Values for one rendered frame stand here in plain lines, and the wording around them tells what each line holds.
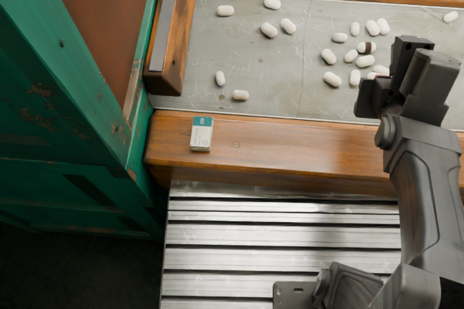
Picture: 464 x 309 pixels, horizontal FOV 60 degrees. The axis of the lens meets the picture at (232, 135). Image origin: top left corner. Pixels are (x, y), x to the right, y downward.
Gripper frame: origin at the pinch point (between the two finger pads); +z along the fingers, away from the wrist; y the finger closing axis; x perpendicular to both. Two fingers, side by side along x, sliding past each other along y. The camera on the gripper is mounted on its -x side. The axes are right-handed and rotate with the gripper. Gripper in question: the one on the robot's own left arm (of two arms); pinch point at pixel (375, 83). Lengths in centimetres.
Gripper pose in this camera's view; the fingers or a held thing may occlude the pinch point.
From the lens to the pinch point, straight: 76.5
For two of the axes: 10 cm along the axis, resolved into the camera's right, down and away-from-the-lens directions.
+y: -10.0, -0.8, 0.3
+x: -0.6, 8.9, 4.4
